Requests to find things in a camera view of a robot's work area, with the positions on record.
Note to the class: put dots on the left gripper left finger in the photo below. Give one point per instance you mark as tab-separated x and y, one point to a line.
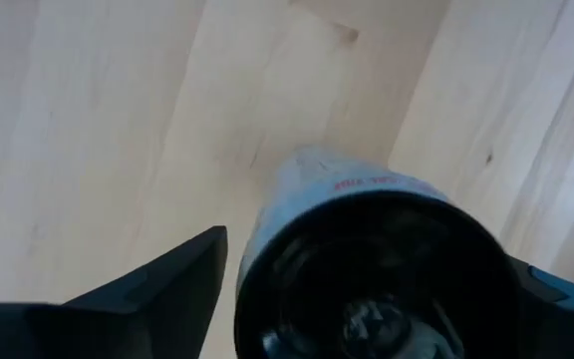
117	329

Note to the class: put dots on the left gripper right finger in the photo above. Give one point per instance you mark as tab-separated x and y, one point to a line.
566	324

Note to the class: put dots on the Celsius Peach Vibe can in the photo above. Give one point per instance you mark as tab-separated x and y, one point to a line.
367	274

